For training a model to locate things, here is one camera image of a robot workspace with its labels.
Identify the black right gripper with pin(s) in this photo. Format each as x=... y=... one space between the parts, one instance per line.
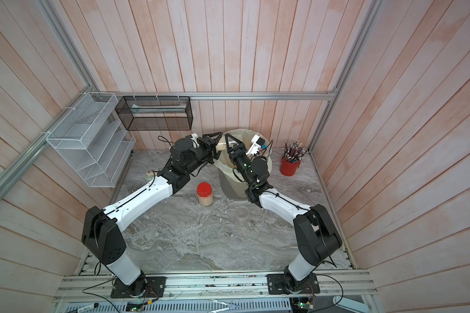
x=239 y=156

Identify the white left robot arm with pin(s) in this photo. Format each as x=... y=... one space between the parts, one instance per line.
x=103 y=229

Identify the wide oatmeal jar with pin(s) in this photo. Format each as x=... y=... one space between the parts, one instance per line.
x=242 y=214

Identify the red pencil cup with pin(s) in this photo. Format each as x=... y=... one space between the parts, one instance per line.
x=289 y=168

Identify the cream trash bag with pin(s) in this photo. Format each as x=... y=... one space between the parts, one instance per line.
x=227 y=166

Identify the grey trash bin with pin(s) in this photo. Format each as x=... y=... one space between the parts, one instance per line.
x=231 y=186

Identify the red lidded oatmeal jar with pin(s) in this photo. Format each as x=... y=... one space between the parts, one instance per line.
x=205 y=194

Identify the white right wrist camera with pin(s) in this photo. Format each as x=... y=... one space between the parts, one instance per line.
x=258 y=144

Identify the white wire mesh shelf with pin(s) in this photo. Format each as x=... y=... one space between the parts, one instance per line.
x=94 y=145

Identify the colored pencils bunch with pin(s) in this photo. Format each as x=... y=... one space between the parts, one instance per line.
x=294 y=152

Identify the black wire mesh basket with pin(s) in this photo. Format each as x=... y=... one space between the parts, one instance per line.
x=155 y=113

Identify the green small box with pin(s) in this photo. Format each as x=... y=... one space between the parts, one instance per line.
x=149 y=175

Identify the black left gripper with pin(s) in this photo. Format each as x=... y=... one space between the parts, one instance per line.
x=208 y=145

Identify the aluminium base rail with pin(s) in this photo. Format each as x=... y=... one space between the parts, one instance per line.
x=216 y=285

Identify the small oatmeal jar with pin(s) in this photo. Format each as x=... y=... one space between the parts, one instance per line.
x=222 y=145

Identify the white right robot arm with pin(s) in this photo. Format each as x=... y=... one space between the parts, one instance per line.
x=317 y=237

